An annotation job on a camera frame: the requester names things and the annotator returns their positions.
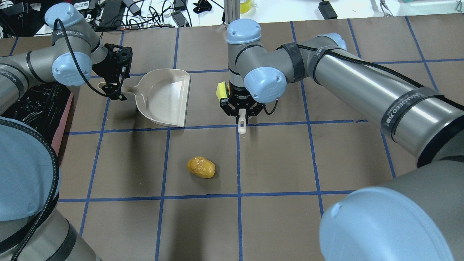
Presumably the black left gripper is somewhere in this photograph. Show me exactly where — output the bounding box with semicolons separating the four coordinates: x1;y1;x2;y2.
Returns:
92;43;133;101

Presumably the beige plastic dustpan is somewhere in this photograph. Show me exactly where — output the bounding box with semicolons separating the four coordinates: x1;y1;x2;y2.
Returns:
121;69;191;128

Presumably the yellow green sponge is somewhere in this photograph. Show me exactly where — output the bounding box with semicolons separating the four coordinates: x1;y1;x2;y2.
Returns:
216;82;229;103

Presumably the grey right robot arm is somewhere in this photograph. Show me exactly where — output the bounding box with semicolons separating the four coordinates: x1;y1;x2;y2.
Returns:
216;18;464;261

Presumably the bin with black bag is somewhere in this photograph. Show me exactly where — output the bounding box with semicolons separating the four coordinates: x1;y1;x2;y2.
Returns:
2;82;74;154

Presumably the beige hand brush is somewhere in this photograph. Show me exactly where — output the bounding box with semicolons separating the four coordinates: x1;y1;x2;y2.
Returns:
237;108;247;135

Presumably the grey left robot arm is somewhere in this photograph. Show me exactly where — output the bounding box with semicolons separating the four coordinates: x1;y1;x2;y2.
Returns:
1;2;133;261

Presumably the aluminium frame post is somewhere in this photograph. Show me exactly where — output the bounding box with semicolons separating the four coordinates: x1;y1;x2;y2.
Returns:
223;0;241;26

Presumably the black power adapter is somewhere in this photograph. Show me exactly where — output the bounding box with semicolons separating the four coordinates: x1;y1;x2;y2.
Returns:
318;0;338;20

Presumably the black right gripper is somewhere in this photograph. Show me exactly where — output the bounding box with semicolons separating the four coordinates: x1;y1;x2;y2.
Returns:
219;85;265;117

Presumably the yellow potato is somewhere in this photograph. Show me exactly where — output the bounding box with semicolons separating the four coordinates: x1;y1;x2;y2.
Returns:
187;156;216;179

